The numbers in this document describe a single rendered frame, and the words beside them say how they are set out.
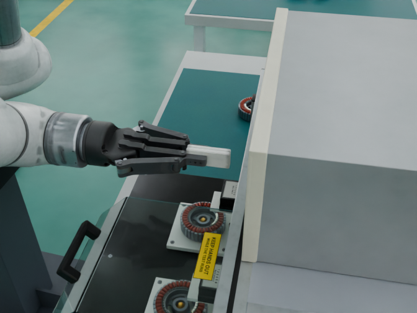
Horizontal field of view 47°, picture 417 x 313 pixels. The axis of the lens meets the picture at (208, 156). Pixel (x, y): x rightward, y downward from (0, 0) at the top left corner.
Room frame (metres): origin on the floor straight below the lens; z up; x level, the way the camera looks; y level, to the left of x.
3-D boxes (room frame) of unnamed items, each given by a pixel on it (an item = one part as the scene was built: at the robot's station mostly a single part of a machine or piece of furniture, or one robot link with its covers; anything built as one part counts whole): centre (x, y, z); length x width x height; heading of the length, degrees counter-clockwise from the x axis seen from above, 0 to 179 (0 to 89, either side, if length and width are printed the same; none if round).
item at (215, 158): (0.60, 0.00, 1.18); 0.07 x 0.01 x 0.03; 79
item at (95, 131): (0.63, 0.15, 1.18); 0.09 x 0.08 x 0.07; 79
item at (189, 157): (0.58, 0.03, 1.18); 0.05 x 0.03 x 0.01; 79
